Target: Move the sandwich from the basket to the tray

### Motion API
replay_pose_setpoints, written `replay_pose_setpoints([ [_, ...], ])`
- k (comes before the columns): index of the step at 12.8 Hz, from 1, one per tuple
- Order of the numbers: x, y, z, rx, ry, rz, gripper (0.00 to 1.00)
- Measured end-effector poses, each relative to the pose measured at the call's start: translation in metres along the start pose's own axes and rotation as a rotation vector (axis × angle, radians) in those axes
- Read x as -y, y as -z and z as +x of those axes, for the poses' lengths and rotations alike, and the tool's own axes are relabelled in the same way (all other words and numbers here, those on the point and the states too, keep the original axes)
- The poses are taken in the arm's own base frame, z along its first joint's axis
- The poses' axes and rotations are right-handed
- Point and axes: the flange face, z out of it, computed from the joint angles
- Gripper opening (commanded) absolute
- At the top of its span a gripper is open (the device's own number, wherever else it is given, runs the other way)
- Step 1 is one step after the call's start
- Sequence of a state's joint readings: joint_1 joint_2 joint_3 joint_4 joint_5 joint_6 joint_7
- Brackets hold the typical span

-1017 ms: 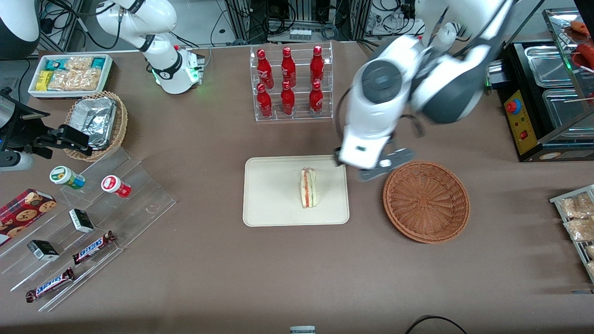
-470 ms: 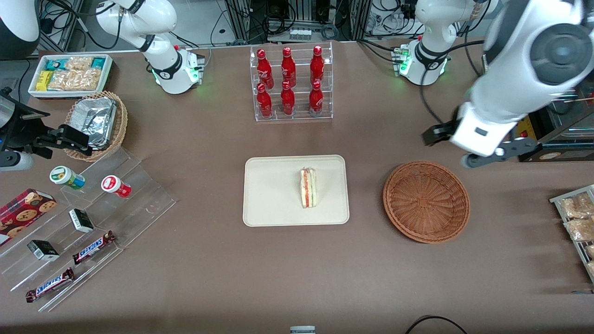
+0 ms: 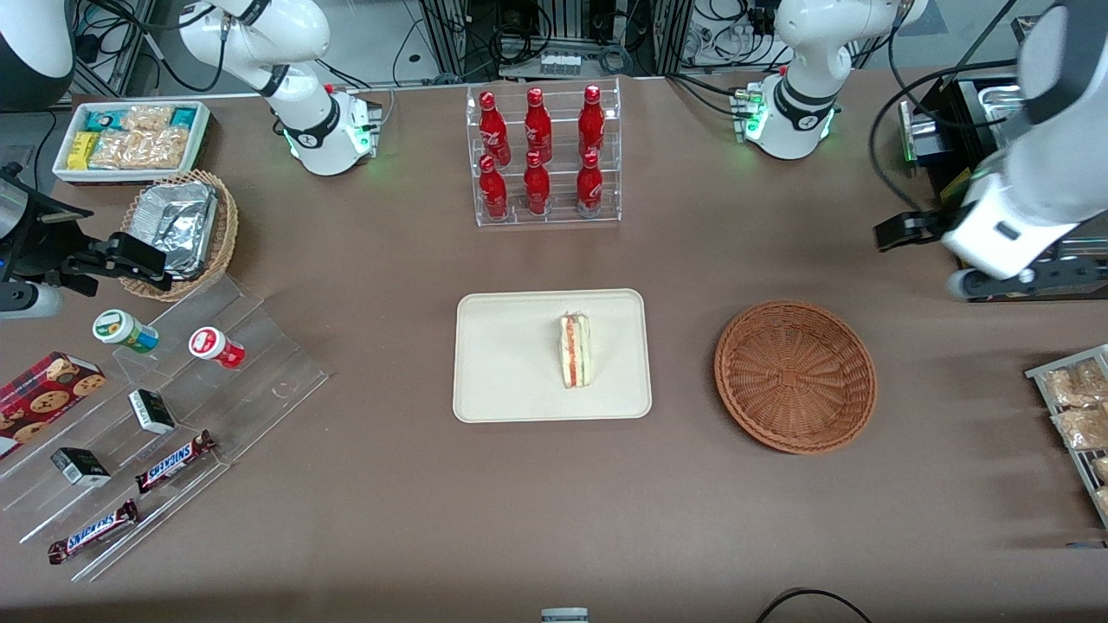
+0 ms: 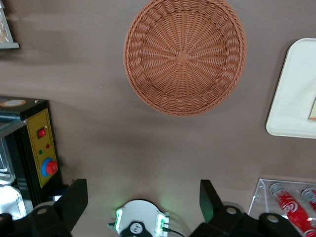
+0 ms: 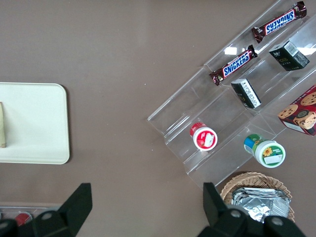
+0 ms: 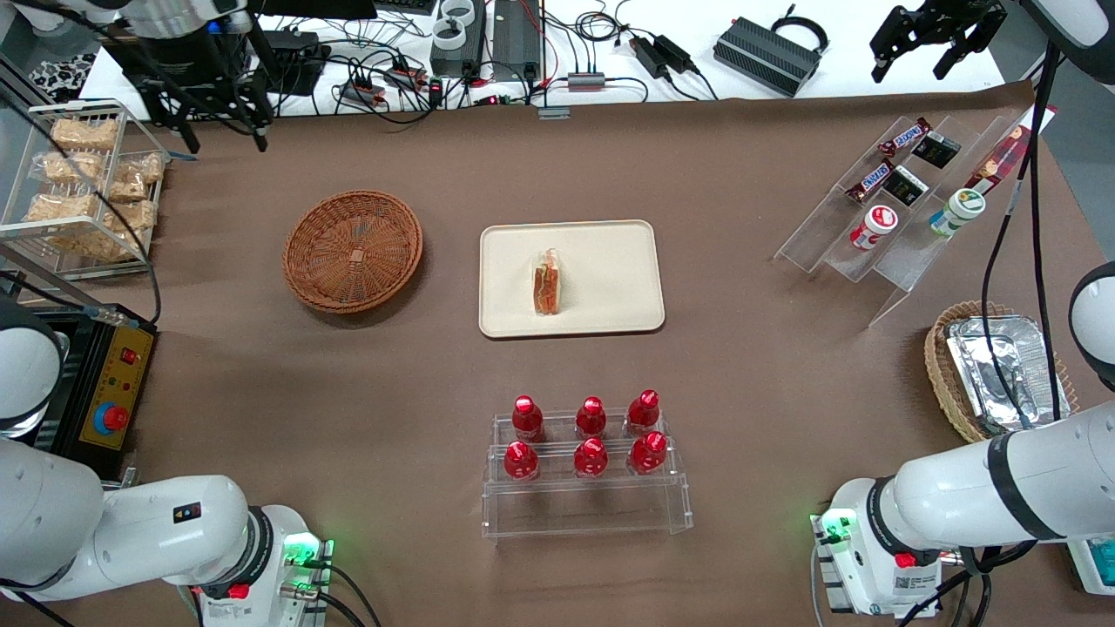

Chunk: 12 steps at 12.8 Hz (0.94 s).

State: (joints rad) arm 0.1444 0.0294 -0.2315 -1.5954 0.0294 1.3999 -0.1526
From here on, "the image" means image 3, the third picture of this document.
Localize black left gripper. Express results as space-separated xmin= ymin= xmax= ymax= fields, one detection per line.
xmin=873 ymin=208 xmax=955 ymax=254

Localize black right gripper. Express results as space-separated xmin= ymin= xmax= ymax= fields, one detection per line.
xmin=0 ymin=169 xmax=172 ymax=295

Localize triangular sandwich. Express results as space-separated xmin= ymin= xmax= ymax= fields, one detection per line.
xmin=558 ymin=312 xmax=594 ymax=390

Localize light wicker basket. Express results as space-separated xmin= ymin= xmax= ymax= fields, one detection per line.
xmin=119 ymin=170 xmax=240 ymax=303

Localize round brown wicker basket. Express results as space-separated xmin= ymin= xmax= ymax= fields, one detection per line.
xmin=714 ymin=299 xmax=878 ymax=455

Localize cream rectangular tray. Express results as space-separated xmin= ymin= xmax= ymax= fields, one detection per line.
xmin=453 ymin=288 xmax=653 ymax=424

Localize silver foil container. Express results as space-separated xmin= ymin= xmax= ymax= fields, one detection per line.
xmin=130 ymin=181 xmax=218 ymax=279

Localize green lid cup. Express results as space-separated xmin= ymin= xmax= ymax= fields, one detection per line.
xmin=93 ymin=309 xmax=160 ymax=355

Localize large clear cracker bag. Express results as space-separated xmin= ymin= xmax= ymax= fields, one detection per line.
xmin=89 ymin=128 xmax=188 ymax=170

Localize red lid cup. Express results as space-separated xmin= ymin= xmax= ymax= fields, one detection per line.
xmin=189 ymin=326 xmax=246 ymax=370

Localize white snack bin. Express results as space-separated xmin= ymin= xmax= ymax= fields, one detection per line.
xmin=52 ymin=100 xmax=212 ymax=186

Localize small clear cracker bag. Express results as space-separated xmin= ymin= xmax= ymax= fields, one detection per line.
xmin=121 ymin=106 xmax=177 ymax=133

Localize black food warmer machine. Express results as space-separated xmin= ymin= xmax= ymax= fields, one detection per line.
xmin=899 ymin=16 xmax=1108 ymax=304

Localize small black box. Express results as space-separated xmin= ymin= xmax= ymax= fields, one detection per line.
xmin=50 ymin=447 xmax=113 ymax=488
xmin=128 ymin=389 xmax=177 ymax=435

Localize red cookie box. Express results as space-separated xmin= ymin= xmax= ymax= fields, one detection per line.
xmin=0 ymin=351 xmax=107 ymax=460

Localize clear acrylic step display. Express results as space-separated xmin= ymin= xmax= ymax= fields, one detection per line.
xmin=0 ymin=275 xmax=331 ymax=583

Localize Snickers bar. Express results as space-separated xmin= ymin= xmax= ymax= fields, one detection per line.
xmin=135 ymin=430 xmax=217 ymax=495
xmin=48 ymin=499 xmax=140 ymax=565

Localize clear bag of pastries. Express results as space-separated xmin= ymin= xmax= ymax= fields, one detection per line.
xmin=1042 ymin=358 xmax=1108 ymax=408
xmin=1051 ymin=406 xmax=1108 ymax=452

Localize red soda bottle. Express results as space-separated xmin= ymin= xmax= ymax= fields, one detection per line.
xmin=523 ymin=151 xmax=551 ymax=216
xmin=479 ymin=156 xmax=510 ymax=221
xmin=524 ymin=87 xmax=553 ymax=164
xmin=576 ymin=149 xmax=604 ymax=214
xmin=577 ymin=85 xmax=606 ymax=159
xmin=479 ymin=92 xmax=511 ymax=166

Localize clear acrylic bottle rack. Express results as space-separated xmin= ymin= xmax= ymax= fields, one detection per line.
xmin=466 ymin=78 xmax=622 ymax=228

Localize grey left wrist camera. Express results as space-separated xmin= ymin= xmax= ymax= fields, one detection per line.
xmin=947 ymin=258 xmax=1108 ymax=302

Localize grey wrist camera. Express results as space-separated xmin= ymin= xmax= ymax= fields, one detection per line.
xmin=947 ymin=258 xmax=1108 ymax=302
xmin=0 ymin=284 xmax=65 ymax=320

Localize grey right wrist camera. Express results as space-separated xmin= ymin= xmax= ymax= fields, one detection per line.
xmin=0 ymin=284 xmax=65 ymax=320

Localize grey wire rack tray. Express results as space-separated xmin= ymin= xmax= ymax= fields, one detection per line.
xmin=1025 ymin=344 xmax=1108 ymax=530

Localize black cable loop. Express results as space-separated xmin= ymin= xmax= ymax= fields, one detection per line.
xmin=755 ymin=588 xmax=874 ymax=623

